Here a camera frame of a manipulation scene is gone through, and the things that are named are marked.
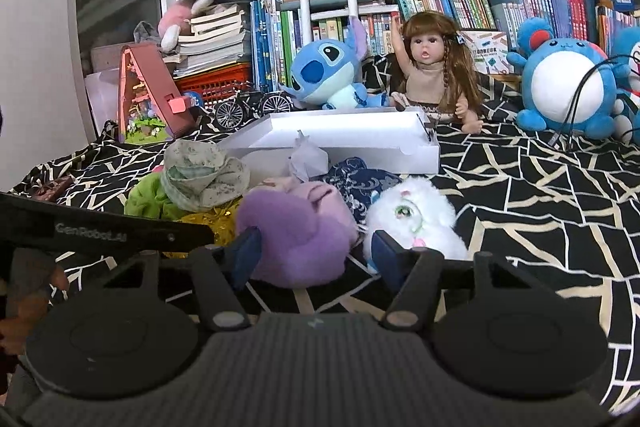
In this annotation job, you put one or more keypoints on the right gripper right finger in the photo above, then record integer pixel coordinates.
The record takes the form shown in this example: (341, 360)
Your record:
(413, 276)

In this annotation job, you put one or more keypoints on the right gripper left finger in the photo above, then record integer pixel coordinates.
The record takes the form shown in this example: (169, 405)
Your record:
(217, 272)

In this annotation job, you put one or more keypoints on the gold sequin scrunchie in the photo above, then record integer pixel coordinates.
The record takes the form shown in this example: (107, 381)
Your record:
(220, 219)

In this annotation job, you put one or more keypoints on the white fluffy plush toy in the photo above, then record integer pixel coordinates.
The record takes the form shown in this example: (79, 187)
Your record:
(415, 214)

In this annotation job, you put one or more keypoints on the purple fluffy scrunchie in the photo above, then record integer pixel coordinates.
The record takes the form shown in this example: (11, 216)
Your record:
(306, 232)

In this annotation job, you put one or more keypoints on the pale green floral cloth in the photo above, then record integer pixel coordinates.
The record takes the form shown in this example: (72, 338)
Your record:
(198, 176)

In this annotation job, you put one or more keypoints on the green scrunchie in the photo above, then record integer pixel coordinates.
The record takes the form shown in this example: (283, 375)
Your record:
(148, 200)

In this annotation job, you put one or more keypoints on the person left hand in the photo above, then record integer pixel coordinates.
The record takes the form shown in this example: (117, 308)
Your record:
(33, 274)

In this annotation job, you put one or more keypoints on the navy blue floral cloth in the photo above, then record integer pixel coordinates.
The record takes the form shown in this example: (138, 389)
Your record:
(358, 184)

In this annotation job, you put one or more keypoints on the white shallow cardboard box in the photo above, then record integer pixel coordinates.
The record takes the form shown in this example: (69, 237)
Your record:
(398, 142)

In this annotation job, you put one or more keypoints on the miniature black bicycle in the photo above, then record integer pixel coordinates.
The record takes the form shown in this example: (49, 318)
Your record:
(237, 107)

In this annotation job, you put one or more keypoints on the pink triangular toy house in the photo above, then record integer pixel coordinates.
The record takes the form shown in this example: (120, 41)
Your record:
(151, 109)

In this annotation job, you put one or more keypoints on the black white patterned cloth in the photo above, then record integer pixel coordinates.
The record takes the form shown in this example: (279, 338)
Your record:
(567, 214)

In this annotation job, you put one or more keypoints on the red plastic basket left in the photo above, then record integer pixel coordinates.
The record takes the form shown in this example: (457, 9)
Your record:
(216, 85)

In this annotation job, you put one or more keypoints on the brown haired baby doll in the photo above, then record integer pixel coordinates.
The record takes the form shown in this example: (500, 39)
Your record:
(438, 70)

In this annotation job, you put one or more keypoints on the blue Stitch plush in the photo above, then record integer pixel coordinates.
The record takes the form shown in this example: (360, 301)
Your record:
(327, 73)

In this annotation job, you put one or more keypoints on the stack of grey books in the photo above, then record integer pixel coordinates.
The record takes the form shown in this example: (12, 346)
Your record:
(218, 37)

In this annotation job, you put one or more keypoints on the blue round Marill plush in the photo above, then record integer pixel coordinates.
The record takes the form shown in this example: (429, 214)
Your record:
(567, 84)

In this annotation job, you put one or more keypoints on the pink white plush toy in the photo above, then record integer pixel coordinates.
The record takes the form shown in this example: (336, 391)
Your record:
(176, 21)

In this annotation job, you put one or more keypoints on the Doraemon plush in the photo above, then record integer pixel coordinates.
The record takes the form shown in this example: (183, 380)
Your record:
(626, 115)

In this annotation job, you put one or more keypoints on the row of upright books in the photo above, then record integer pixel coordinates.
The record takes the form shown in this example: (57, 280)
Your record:
(489, 28)

